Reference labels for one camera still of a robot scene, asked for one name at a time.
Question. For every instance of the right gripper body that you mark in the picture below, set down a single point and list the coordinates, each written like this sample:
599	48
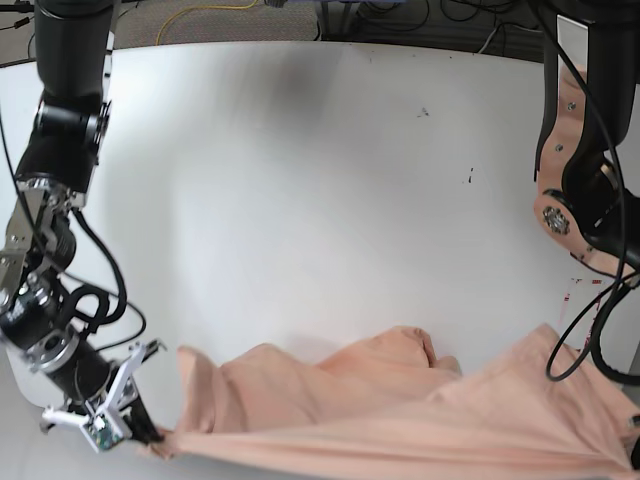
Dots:
90	384

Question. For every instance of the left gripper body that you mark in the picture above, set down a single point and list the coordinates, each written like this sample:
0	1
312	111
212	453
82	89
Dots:
631	441

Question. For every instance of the peach T-shirt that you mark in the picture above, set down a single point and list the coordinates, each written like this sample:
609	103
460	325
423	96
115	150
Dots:
388	407

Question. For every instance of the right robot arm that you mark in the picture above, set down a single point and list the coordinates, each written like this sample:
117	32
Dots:
48	324

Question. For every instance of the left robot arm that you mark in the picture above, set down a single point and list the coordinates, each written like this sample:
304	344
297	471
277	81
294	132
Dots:
591	69

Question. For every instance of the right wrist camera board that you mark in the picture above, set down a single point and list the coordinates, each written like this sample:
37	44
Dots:
101	433

